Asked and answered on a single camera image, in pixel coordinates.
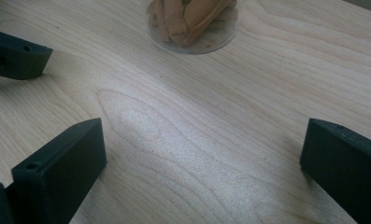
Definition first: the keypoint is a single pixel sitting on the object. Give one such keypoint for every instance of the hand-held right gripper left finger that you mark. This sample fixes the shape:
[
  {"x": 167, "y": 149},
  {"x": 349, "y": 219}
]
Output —
[{"x": 61, "y": 168}]

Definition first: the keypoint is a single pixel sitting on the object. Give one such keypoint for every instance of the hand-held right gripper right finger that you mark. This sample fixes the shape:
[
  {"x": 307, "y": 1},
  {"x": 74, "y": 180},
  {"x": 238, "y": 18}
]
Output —
[{"x": 345, "y": 168}]

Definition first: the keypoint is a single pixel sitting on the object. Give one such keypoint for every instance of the glass jar of cinnamon sticks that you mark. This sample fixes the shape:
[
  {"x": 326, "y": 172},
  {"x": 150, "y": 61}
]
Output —
[{"x": 186, "y": 21}]

